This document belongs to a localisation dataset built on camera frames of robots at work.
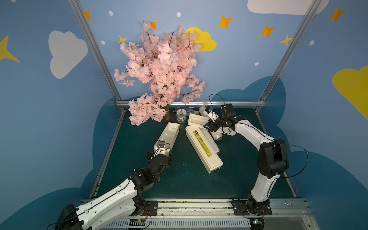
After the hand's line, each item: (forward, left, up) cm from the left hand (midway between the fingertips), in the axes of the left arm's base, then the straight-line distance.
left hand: (163, 148), depth 78 cm
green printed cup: (+35, -8, -9) cm, 37 cm away
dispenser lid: (+28, -20, -8) cm, 35 cm away
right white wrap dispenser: (-2, -28, -9) cm, 30 cm away
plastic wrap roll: (+18, -35, -13) cm, 41 cm away
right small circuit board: (-32, -51, -19) cm, 63 cm away
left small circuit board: (-33, +12, -19) cm, 40 cm away
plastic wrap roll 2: (+14, -31, -14) cm, 37 cm away
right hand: (+22, -28, -2) cm, 36 cm away
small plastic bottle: (+46, -14, -17) cm, 51 cm away
